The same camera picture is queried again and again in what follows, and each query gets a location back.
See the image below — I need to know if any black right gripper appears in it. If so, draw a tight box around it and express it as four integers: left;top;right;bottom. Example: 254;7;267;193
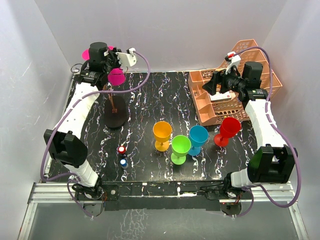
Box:
202;64;246;96

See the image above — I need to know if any pink wine glass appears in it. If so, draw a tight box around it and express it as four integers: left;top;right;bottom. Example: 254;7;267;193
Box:
81;45;114;61
107;68;126;86

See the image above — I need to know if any white red box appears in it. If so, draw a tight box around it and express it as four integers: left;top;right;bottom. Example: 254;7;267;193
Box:
209;91;236;103

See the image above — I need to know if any peach plastic file organizer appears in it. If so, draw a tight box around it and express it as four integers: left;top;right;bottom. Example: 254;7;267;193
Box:
188;39;282;126

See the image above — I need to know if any orange wine glass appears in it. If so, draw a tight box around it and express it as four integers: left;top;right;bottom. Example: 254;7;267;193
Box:
152;121;172;152

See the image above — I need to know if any copper wire wine glass rack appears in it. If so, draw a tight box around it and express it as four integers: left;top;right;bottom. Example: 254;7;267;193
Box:
76;69;128;130

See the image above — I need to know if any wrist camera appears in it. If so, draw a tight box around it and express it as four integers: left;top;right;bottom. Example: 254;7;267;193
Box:
225;51;241;75
116;47;138;68

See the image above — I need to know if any green wine glass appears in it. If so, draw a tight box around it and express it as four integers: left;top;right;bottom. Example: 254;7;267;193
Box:
170;135;192;165

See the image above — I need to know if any red wine glass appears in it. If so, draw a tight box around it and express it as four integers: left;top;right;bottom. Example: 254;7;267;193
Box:
213;117;242;147

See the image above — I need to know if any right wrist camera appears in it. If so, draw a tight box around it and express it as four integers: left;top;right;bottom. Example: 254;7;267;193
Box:
225;51;241;75

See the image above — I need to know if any blue wine glass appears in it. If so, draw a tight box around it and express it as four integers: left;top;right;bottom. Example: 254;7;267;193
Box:
188;125;209;156

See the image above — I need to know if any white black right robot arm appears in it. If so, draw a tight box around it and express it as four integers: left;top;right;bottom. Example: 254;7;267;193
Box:
202;61;297;199

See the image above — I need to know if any aluminium base frame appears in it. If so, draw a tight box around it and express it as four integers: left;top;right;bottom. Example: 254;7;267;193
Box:
18;181;309;240

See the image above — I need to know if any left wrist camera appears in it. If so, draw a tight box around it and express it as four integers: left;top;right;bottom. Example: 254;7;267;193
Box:
116;47;138;68

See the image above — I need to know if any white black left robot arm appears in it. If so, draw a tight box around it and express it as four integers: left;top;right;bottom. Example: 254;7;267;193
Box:
43;42;137;200

